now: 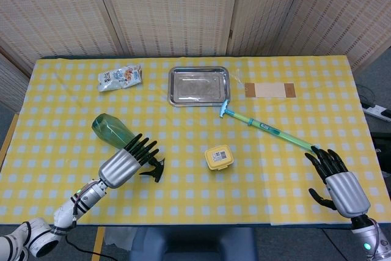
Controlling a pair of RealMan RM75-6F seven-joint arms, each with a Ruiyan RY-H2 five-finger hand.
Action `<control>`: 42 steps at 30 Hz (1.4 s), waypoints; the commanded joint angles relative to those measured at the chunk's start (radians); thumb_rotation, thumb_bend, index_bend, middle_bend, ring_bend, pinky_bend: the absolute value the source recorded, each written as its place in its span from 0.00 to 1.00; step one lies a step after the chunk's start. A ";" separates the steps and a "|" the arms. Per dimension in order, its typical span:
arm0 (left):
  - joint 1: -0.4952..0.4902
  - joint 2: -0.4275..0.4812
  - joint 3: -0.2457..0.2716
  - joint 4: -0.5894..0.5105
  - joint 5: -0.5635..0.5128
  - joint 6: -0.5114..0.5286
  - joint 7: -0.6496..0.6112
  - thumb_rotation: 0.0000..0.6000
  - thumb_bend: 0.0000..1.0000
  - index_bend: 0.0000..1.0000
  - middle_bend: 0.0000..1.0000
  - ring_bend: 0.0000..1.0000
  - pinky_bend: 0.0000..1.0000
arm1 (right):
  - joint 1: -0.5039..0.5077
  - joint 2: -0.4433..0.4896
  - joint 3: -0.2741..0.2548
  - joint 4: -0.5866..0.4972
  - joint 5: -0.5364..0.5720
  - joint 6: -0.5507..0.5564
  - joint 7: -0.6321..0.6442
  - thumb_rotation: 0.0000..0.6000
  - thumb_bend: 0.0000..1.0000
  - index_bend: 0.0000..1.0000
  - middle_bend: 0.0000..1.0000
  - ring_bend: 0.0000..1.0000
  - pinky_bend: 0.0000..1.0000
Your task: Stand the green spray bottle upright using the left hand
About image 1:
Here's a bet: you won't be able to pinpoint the green spray bottle black nozzle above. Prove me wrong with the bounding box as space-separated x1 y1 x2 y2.
92 113 166 183

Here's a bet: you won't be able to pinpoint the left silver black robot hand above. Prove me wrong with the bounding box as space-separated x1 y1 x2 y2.
98 133 161 189

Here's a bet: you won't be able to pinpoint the woven folding screen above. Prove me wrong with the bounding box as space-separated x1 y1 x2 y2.
0 0 391 113

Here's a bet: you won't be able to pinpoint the white snack bag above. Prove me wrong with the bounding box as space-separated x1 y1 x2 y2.
97 64 144 93

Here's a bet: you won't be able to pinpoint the stainless steel tray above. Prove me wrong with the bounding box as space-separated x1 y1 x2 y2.
167 65 233 108

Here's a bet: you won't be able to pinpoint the beige card brown ends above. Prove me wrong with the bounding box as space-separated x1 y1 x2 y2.
244 83 298 100

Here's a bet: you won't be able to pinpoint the green box yellow lid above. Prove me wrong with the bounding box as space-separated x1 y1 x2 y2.
204 144 235 171

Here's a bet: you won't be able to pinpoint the yellow white checkered tablecloth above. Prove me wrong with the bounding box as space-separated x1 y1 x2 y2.
0 55 391 227

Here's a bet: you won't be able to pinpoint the white power strip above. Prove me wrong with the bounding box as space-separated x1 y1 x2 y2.
361 104 391 118

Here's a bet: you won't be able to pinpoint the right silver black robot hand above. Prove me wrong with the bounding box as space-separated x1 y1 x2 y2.
305 147 371 219

